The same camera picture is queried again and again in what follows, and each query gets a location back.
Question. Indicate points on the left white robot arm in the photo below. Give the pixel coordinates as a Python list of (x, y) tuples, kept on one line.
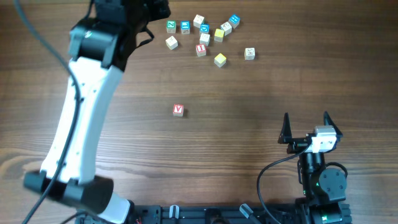
[(99, 49)]

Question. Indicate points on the natural block number four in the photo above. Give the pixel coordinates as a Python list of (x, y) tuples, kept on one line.
[(249, 53)]

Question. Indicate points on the blue block far right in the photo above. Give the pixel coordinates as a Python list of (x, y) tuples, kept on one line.
[(234, 20)]

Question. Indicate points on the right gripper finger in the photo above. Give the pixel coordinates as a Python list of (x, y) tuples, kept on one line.
[(329, 122), (285, 136)]

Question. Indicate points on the blue picture block left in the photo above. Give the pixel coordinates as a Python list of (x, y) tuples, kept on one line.
[(185, 27)]

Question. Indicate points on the red letter V block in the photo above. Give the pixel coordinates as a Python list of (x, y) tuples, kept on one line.
[(178, 110)]

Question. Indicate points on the natural block with green side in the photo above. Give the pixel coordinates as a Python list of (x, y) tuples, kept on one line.
[(205, 39)]

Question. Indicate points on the red letter I block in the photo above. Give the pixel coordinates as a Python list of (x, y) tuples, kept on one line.
[(200, 50)]

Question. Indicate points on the yellow block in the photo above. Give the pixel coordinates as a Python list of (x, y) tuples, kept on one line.
[(219, 35), (220, 60)]

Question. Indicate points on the natural wooden block top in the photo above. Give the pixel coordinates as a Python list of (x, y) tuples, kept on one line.
[(198, 21)]

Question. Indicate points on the green letter N block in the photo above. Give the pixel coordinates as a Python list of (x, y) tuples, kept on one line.
[(171, 26)]

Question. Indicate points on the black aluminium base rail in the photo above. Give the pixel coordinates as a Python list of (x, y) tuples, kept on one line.
[(284, 213)]

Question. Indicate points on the natural block number two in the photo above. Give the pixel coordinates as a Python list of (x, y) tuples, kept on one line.
[(227, 28)]

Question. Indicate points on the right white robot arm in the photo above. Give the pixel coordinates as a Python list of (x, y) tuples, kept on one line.
[(323, 183)]

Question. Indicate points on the blue letter D block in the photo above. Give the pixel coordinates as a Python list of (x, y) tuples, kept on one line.
[(204, 28)]

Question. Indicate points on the natural picture block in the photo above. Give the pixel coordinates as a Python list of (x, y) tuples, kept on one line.
[(171, 42)]

